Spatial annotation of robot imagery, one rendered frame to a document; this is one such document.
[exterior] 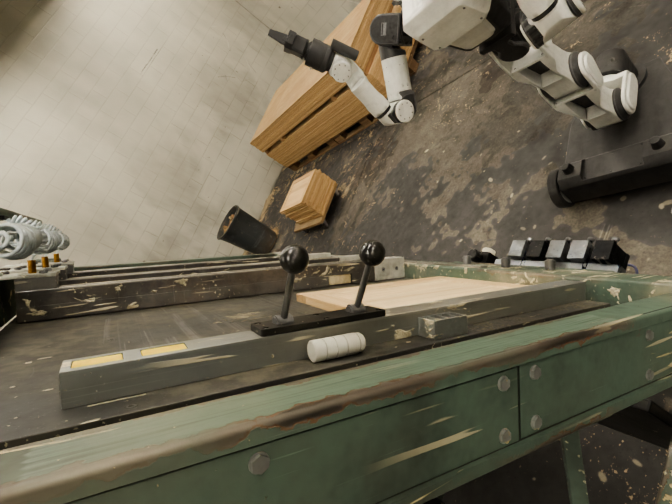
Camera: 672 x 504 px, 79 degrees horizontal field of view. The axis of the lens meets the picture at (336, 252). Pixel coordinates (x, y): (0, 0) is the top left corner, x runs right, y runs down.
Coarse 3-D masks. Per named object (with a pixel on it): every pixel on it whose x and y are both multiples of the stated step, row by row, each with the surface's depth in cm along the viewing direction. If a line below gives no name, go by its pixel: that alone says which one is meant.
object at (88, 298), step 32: (32, 224) 93; (32, 256) 93; (32, 288) 92; (64, 288) 94; (96, 288) 97; (128, 288) 101; (160, 288) 104; (192, 288) 108; (224, 288) 112; (256, 288) 116; (32, 320) 91
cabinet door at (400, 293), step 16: (352, 288) 109; (368, 288) 108; (384, 288) 109; (400, 288) 107; (416, 288) 106; (432, 288) 105; (448, 288) 104; (464, 288) 102; (480, 288) 101; (496, 288) 100; (320, 304) 92; (336, 304) 87; (368, 304) 85; (384, 304) 86; (400, 304) 85
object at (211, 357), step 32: (512, 288) 84; (544, 288) 82; (576, 288) 87; (384, 320) 63; (416, 320) 66; (480, 320) 73; (128, 352) 49; (192, 352) 49; (224, 352) 51; (256, 352) 53; (288, 352) 55; (64, 384) 43; (96, 384) 44; (128, 384) 46; (160, 384) 48
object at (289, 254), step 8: (288, 248) 51; (296, 248) 51; (304, 248) 52; (280, 256) 52; (288, 256) 51; (296, 256) 51; (304, 256) 51; (288, 264) 51; (296, 264) 51; (304, 264) 51; (288, 272) 52; (296, 272) 52; (288, 280) 54; (288, 288) 54; (288, 296) 55; (288, 304) 55; (272, 320) 57; (280, 320) 56; (288, 320) 57
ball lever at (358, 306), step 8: (368, 240) 58; (376, 240) 58; (360, 248) 58; (368, 248) 57; (376, 248) 57; (384, 248) 58; (360, 256) 58; (368, 256) 57; (376, 256) 57; (384, 256) 57; (368, 264) 57; (376, 264) 57; (368, 272) 59; (360, 288) 61; (360, 296) 61; (352, 304) 63; (360, 304) 62; (352, 312) 62
